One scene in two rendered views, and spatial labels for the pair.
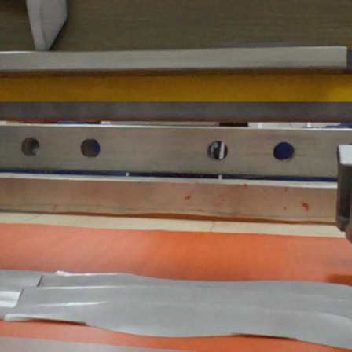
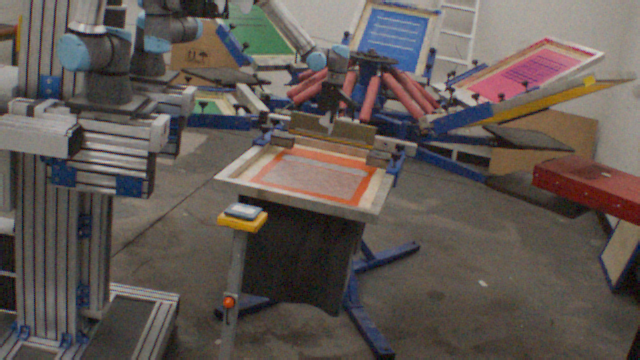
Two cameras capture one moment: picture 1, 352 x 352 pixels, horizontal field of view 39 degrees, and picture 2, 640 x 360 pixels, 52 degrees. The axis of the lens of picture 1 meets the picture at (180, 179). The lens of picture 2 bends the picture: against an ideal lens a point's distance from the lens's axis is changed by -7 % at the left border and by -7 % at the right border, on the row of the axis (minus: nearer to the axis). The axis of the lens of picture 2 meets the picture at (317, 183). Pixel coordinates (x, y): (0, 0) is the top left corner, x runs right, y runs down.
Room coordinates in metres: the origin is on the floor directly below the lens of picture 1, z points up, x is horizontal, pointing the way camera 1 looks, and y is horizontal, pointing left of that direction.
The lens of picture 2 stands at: (-2.52, 0.01, 1.80)
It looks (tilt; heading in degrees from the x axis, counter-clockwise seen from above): 19 degrees down; 2
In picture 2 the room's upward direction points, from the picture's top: 9 degrees clockwise
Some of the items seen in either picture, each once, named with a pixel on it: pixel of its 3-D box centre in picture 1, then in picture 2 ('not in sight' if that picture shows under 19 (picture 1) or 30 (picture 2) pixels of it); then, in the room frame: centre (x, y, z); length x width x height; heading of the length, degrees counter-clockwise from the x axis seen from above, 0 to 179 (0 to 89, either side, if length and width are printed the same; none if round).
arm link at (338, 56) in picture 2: not in sight; (338, 58); (0.30, 0.09, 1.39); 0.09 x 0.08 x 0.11; 98
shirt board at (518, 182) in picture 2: not in sight; (463, 168); (0.74, -0.59, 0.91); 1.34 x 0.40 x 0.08; 52
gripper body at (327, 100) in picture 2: not in sight; (330, 96); (0.30, 0.09, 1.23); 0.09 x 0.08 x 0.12; 82
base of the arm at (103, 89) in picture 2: not in sight; (110, 83); (-0.43, 0.77, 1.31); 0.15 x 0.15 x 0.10
